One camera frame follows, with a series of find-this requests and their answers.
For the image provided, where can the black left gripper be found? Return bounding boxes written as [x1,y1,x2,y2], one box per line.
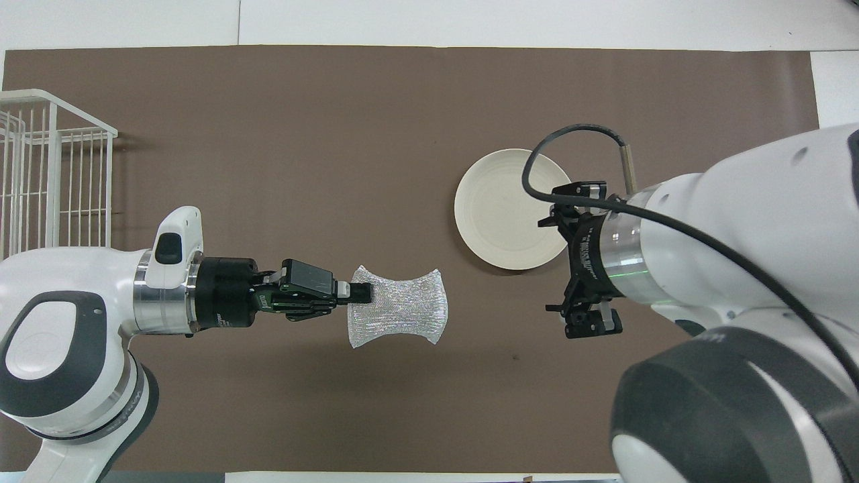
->
[195,257,374,330]

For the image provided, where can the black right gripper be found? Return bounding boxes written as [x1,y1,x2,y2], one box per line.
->
[537,180,624,339]

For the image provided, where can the silver mesh sponge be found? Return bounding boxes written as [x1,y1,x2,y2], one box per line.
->
[347,265,449,348]

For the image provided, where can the cream round plate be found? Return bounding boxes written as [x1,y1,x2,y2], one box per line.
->
[454,149,578,271]

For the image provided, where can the brown table mat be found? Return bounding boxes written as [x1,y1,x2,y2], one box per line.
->
[0,45,821,474]

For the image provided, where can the white wire dish rack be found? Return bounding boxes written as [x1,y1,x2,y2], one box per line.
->
[0,89,119,259]

